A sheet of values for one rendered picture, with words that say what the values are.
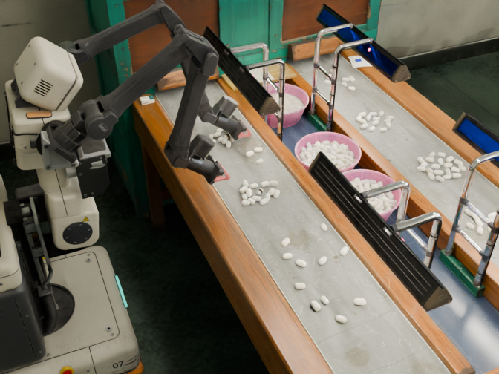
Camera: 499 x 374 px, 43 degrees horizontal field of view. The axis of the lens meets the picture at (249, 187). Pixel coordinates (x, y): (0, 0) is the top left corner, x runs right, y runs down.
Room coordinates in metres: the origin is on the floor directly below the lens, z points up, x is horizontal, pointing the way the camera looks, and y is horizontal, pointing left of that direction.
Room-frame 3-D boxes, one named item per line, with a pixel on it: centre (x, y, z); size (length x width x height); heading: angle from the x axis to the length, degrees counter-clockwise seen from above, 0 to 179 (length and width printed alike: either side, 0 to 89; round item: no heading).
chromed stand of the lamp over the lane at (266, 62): (2.24, -0.02, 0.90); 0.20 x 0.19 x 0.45; 24
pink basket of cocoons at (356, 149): (2.08, -0.32, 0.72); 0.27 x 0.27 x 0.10
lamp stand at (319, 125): (2.40, -0.39, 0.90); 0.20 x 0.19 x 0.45; 24
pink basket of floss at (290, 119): (2.48, -0.14, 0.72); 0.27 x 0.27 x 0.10
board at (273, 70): (2.68, -0.05, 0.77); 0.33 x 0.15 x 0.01; 114
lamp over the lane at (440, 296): (1.32, -0.35, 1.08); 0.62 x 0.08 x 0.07; 24
